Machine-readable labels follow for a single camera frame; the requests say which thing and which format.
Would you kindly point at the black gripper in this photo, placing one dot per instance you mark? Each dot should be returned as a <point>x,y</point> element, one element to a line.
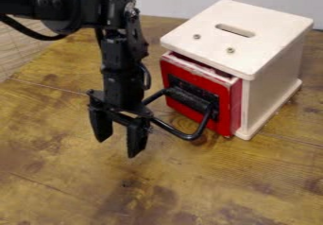
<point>118,103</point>

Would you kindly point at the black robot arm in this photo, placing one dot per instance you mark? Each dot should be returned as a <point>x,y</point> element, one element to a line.
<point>50,20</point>

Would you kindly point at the red drawer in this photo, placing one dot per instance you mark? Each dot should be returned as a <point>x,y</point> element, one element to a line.
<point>201,85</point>

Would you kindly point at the white wooden drawer box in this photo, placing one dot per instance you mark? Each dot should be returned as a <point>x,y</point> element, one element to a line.
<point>256,44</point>

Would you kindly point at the black metal drawer handle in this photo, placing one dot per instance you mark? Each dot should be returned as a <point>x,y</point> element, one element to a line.
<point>192,100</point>

